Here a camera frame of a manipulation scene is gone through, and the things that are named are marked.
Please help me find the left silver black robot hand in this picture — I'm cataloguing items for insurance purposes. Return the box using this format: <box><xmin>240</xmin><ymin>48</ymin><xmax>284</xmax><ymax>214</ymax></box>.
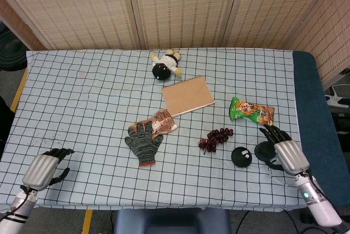
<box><xmin>21</xmin><ymin>148</ymin><xmax>75</xmax><ymax>192</ymax></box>

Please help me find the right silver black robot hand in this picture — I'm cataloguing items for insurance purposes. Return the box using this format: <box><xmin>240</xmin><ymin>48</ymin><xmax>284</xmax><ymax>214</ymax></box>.
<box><xmin>259</xmin><ymin>124</ymin><xmax>311</xmax><ymax>176</ymax></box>

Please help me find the blue padded robot base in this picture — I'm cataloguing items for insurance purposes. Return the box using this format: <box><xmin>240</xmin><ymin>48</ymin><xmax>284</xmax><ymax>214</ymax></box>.
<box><xmin>113</xmin><ymin>208</ymin><xmax>232</xmax><ymax>234</ymax></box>

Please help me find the dark blue table pad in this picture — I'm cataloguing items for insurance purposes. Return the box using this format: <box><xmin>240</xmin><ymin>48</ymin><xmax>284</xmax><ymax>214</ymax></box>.
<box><xmin>292</xmin><ymin>50</ymin><xmax>350</xmax><ymax>208</ymax></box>

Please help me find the green orange snack bag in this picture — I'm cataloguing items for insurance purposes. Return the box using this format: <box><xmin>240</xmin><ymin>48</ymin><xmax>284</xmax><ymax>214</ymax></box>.
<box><xmin>228</xmin><ymin>96</ymin><xmax>275</xmax><ymax>130</ymax></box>

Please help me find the white plastic floor fixture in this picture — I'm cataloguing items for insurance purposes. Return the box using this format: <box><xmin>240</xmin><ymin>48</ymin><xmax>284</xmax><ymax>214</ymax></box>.
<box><xmin>324</xmin><ymin>83</ymin><xmax>350</xmax><ymax>109</ymax></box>

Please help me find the dark red grape bunch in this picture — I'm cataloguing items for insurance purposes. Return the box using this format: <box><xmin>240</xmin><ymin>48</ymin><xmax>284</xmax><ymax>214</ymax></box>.
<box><xmin>198</xmin><ymin>127</ymin><xmax>235</xmax><ymax>155</ymax></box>

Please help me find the light blue checked tablecloth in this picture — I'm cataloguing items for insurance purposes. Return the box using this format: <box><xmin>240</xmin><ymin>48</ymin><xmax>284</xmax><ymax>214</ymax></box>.
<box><xmin>0</xmin><ymin>48</ymin><xmax>308</xmax><ymax>213</ymax></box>

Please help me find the grey knitted work glove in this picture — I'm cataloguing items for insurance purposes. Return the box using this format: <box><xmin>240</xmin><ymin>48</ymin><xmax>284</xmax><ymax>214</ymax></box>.
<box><xmin>124</xmin><ymin>121</ymin><xmax>164</xmax><ymax>168</ymax></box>

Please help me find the brown spiral notebook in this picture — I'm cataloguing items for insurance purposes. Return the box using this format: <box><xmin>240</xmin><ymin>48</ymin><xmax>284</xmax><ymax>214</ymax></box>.
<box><xmin>161</xmin><ymin>75</ymin><xmax>216</xmax><ymax>119</ymax></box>

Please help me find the black ribbed round object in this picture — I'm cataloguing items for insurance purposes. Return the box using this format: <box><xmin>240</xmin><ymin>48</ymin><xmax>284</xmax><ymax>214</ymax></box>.
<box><xmin>0</xmin><ymin>29</ymin><xmax>28</xmax><ymax>72</ymax></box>

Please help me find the woven bamboo screen panel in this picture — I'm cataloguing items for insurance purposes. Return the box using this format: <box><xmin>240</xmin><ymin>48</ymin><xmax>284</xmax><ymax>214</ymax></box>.
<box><xmin>0</xmin><ymin>0</ymin><xmax>46</xmax><ymax>51</ymax></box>
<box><xmin>221</xmin><ymin>0</ymin><xmax>340</xmax><ymax>50</ymax></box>
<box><xmin>287</xmin><ymin>0</ymin><xmax>350</xmax><ymax>90</ymax></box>
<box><xmin>125</xmin><ymin>0</ymin><xmax>243</xmax><ymax>50</ymax></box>
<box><xmin>0</xmin><ymin>0</ymin><xmax>143</xmax><ymax>51</ymax></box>

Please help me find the brown snack packet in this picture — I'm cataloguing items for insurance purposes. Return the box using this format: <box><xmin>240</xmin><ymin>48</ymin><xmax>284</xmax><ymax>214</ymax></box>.
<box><xmin>128</xmin><ymin>109</ymin><xmax>178</xmax><ymax>139</ymax></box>

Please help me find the black and white plush toy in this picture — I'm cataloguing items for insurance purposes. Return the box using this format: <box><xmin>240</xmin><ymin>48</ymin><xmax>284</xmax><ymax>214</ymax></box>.
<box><xmin>149</xmin><ymin>49</ymin><xmax>183</xmax><ymax>81</ymax></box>

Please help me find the black floor cable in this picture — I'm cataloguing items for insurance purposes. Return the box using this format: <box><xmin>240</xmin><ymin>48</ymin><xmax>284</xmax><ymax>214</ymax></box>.
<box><xmin>235</xmin><ymin>209</ymin><xmax>310</xmax><ymax>234</ymax></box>

